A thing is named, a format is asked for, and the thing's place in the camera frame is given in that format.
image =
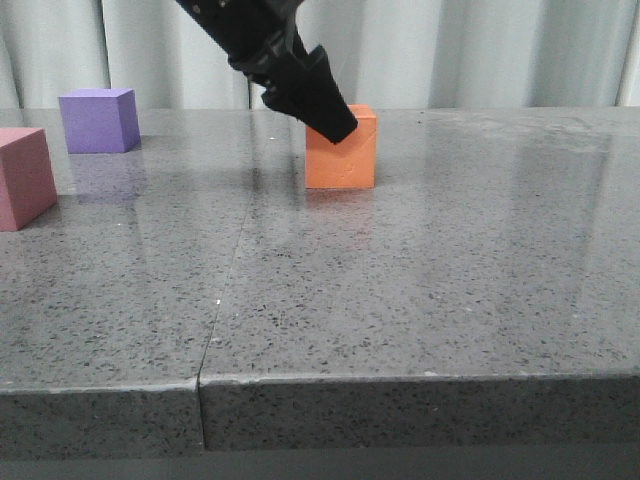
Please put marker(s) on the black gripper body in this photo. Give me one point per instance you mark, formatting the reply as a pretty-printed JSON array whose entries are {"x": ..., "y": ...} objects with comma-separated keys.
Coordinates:
[{"x": 257, "y": 36}]

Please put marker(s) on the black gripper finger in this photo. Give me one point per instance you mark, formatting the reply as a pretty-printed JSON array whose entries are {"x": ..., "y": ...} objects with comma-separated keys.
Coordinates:
[{"x": 304, "y": 88}]

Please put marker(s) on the orange foam cube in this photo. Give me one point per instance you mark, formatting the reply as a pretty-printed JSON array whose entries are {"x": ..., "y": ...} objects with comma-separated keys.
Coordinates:
[{"x": 348, "y": 164}]

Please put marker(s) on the grey curtain backdrop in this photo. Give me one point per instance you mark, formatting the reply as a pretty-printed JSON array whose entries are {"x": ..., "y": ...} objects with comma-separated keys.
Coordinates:
[{"x": 387, "y": 54}]

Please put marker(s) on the purple foam cube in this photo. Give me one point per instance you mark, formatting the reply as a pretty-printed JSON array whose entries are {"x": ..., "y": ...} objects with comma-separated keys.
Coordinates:
[{"x": 100, "y": 120}]

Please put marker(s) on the pink foam cube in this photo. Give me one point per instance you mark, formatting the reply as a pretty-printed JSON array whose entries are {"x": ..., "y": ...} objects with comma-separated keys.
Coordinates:
[{"x": 27, "y": 182}]

